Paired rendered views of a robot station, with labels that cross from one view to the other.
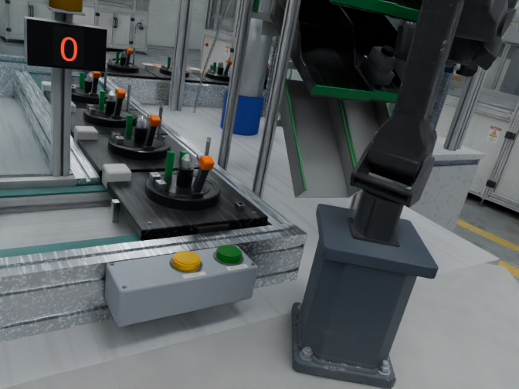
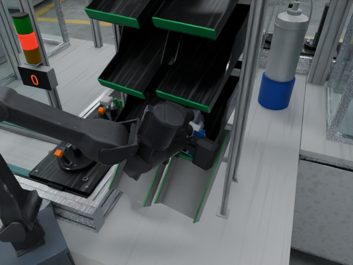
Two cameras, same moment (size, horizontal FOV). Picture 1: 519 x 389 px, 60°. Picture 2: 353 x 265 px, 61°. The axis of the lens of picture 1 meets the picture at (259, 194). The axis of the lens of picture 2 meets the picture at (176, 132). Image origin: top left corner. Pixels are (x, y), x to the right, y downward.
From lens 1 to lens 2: 104 cm
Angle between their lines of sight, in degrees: 51
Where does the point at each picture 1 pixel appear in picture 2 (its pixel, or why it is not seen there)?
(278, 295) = (75, 235)
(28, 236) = (23, 153)
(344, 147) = (158, 172)
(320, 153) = not seen: hidden behind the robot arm
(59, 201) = (51, 139)
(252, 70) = (277, 61)
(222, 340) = not seen: hidden behind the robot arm
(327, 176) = (143, 185)
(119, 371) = not seen: outside the picture
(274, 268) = (79, 221)
